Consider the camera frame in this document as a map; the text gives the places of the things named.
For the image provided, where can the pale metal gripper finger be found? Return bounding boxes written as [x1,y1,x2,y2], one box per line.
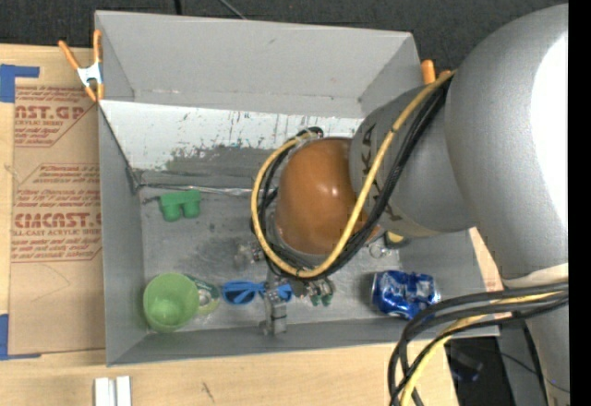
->
[259,288,290,336]
[233,241,263,269]

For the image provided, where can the blue sunglasses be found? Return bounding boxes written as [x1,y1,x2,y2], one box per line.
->
[221,280,295,306]

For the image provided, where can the green and white can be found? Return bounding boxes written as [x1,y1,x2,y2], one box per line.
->
[184,274,222,316]

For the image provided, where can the crushed blue can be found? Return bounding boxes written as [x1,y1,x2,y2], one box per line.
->
[370,269,442,321]

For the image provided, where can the green double-cylinder toy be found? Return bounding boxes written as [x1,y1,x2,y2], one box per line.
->
[158,189,203,223]

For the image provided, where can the light green plastic cup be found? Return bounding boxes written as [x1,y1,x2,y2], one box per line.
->
[141,272,200,334]

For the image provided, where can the brown cardboard board red print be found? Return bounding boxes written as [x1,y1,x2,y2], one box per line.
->
[0,42,107,362]

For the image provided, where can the grey metal bin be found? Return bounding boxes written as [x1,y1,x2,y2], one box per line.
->
[93,10,502,367]

